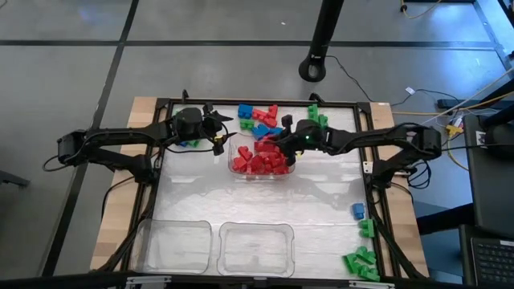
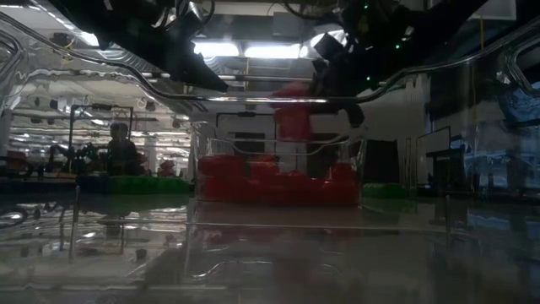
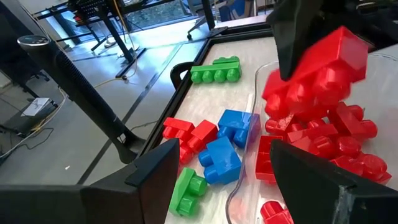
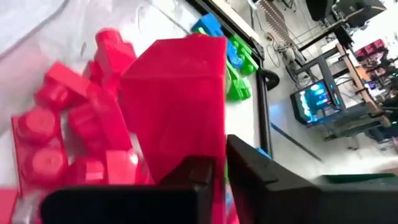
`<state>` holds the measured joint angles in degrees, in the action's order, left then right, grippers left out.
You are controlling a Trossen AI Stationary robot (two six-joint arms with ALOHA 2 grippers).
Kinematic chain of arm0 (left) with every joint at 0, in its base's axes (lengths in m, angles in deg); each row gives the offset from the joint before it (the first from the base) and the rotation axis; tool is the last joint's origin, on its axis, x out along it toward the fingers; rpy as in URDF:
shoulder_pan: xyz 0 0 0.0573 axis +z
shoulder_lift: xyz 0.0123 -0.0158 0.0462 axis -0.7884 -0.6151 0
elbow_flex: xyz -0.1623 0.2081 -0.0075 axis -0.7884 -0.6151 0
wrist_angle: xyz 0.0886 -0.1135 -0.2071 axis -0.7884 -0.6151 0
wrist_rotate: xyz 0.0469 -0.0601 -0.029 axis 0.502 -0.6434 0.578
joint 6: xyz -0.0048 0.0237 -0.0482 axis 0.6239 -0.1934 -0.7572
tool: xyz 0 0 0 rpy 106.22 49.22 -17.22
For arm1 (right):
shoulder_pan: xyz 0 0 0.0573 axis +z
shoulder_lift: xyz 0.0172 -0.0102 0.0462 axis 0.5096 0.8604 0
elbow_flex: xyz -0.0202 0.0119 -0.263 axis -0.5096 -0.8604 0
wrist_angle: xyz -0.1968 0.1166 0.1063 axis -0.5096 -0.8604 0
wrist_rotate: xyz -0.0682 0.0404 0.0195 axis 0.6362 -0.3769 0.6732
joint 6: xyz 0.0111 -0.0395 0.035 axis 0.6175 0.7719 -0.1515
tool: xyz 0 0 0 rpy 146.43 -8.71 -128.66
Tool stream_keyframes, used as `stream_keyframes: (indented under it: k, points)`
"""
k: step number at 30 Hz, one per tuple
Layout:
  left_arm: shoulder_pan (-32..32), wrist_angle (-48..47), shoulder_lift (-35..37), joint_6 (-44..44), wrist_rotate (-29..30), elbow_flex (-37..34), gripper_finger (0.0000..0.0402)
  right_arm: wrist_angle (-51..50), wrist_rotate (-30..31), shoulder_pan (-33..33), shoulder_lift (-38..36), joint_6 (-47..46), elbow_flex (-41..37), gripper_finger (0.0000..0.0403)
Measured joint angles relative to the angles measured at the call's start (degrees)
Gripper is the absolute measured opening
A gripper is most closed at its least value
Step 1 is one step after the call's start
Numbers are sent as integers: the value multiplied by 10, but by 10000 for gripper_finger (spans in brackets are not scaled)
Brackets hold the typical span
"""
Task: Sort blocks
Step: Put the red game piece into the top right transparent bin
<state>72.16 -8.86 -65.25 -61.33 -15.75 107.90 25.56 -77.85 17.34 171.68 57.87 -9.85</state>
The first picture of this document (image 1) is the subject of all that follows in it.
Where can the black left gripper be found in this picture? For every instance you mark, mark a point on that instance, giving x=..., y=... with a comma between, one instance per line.
x=188, y=122

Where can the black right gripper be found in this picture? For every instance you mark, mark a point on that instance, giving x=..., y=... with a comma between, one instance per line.
x=311, y=134

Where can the red toy block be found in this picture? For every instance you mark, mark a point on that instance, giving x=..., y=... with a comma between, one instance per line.
x=270, y=122
x=259, y=115
x=271, y=141
x=262, y=146
x=257, y=164
x=239, y=164
x=282, y=168
x=272, y=159
x=273, y=111
x=245, y=153

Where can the long green toy block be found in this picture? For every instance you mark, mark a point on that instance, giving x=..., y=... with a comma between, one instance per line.
x=193, y=143
x=313, y=111

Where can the clear plastic bin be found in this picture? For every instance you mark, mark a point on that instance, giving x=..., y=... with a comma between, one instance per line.
x=172, y=247
x=257, y=249
x=233, y=140

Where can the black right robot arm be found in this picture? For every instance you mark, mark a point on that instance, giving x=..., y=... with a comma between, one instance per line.
x=361, y=138

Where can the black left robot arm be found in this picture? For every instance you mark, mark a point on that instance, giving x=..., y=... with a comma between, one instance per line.
x=120, y=134

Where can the white table mat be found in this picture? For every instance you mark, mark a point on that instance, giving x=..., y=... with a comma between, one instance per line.
x=241, y=200

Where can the silver mounting plate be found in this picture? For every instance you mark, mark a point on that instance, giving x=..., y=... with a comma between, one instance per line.
x=367, y=167

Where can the white paper tag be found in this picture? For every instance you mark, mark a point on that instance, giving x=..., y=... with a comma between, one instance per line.
x=410, y=90

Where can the yellow power plug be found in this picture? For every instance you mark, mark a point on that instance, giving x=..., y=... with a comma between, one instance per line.
x=454, y=130

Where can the black metal floor bar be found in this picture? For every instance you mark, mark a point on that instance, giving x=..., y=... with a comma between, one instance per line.
x=449, y=103

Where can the dark table leg bar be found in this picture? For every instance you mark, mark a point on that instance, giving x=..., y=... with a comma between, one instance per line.
x=445, y=218

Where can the black monitor panel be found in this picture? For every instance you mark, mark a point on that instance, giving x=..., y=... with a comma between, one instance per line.
x=494, y=180

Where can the grey furniture foot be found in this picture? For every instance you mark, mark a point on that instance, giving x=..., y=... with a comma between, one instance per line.
x=14, y=179

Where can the black laptop keyboard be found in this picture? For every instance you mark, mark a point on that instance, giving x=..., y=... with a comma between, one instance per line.
x=494, y=261

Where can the black aluminium table frame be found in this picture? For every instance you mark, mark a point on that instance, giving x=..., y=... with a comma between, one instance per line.
x=261, y=102

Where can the black frame clamp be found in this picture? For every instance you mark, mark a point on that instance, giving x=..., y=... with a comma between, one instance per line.
x=317, y=97
x=184, y=96

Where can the black metal frame leg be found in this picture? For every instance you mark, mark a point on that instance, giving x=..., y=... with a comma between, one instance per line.
x=494, y=36

